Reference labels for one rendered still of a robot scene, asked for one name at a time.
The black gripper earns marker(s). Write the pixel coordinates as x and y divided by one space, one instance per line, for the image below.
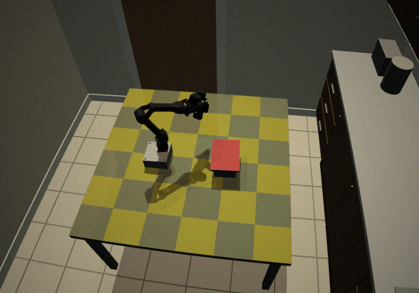
198 115

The red box lid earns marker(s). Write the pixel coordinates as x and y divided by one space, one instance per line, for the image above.
225 156

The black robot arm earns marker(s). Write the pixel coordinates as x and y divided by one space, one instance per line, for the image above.
176 107

